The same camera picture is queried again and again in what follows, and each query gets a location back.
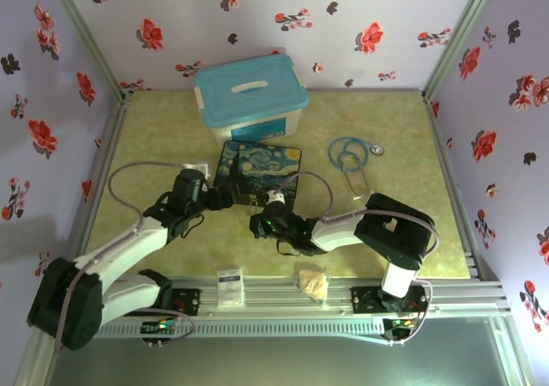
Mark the aluminium front rail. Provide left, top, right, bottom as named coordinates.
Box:
left=76, top=274, right=507, bottom=340

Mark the right aluminium side rail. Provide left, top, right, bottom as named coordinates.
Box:
left=424, top=93, right=488, bottom=280

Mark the plastic bag with beige contents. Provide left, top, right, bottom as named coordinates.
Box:
left=293, top=267, right=334, bottom=311

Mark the right circuit board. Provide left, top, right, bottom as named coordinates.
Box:
left=383, top=316, right=424, bottom=342

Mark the left circuit board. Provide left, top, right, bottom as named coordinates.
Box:
left=141, top=319, right=180, bottom=336

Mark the starry night tin box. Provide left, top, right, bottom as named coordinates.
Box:
left=213, top=140, right=303, bottom=209

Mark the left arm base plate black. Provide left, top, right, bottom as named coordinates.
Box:
left=171, top=287, right=202, bottom=318

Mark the left aluminium side rail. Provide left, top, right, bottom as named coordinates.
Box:
left=70, top=98, right=132, bottom=269

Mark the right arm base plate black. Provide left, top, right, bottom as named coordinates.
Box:
left=350, top=286, right=387, bottom=315

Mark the small white packet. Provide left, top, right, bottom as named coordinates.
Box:
left=215, top=267, right=246, bottom=308

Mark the aluminium side rail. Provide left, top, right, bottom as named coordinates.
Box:
left=424, top=93, right=488, bottom=280
left=70, top=98, right=132, bottom=269

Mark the left gripper thin black cable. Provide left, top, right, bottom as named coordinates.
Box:
left=179, top=213, right=208, bottom=240

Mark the blue stethoscope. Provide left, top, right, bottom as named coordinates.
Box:
left=328, top=136, right=386, bottom=202

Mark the right aluminium corner post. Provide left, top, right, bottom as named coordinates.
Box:
left=422, top=0, right=503, bottom=104

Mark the base grey cable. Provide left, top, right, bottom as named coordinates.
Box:
left=143, top=312, right=195, bottom=349
left=388, top=278, right=434, bottom=347

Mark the storage box with blue lid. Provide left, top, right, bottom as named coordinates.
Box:
left=192, top=53, right=311, bottom=143

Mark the right base grey cable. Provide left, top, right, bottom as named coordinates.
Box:
left=388, top=278, right=434, bottom=347

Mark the right gripper thin black cable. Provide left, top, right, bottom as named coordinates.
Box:
left=276, top=237, right=305, bottom=258

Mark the circuit board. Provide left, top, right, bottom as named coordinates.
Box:
left=141, top=319, right=180, bottom=336
left=383, top=316, right=424, bottom=342

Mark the left base grey cable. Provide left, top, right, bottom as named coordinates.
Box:
left=143, top=312, right=195, bottom=349

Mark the gripper thin black cable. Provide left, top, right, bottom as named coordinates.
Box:
left=179, top=213, right=208, bottom=240
left=276, top=237, right=305, bottom=258

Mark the left aluminium corner post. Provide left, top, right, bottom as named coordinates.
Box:
left=45, top=0, right=130, bottom=104

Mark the aluminium corner post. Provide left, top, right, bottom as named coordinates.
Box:
left=422, top=0, right=503, bottom=104
left=45, top=0, right=130, bottom=104

